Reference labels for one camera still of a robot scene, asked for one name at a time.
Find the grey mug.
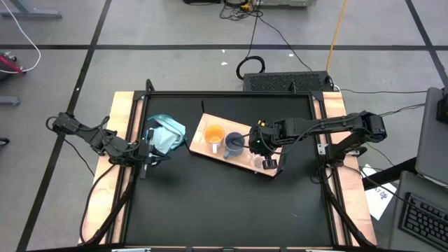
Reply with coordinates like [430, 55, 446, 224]
[223, 132, 246, 160]

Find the coiled black cable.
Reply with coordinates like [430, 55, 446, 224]
[236, 55, 266, 81]

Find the black desk bar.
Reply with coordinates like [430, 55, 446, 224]
[362, 156, 420, 192]

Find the tangled black cable bundle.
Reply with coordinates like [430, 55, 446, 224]
[219, 0, 264, 21]

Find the black device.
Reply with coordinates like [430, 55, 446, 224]
[436, 89, 448, 124]

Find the teal cloth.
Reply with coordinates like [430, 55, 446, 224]
[145, 113, 188, 155]

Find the clear footed glass cup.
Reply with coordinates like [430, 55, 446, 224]
[251, 155, 267, 173]

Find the black perforated computer case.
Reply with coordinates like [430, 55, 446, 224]
[243, 71, 334, 92]

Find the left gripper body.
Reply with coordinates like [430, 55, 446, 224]
[136, 139, 172, 165]

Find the black keyboard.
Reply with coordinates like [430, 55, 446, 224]
[398, 191, 448, 251]

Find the white paper sheet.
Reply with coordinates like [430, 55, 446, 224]
[360, 163, 398, 221]

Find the grey metal desk foot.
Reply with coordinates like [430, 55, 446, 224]
[0, 94, 21, 107]
[0, 0, 63, 20]

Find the grey appliance box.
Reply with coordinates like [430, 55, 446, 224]
[260, 0, 318, 8]

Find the thin black cable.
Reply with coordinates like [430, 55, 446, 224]
[339, 88, 428, 95]
[379, 102, 427, 116]

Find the yellow cable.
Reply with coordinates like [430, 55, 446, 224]
[325, 0, 348, 72]

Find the yellow and white mug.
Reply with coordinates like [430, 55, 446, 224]
[203, 124, 226, 155]

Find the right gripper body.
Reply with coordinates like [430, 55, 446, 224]
[248, 120, 281, 160]

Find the black metal rig frame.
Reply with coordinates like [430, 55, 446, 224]
[78, 78, 379, 252]

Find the white cable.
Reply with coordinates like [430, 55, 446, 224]
[0, 0, 42, 74]

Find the long black floor cable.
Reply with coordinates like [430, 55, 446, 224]
[258, 15, 313, 72]

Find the red tool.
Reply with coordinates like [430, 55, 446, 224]
[0, 51, 27, 74]

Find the grey desk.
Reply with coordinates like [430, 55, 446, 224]
[387, 170, 448, 252]

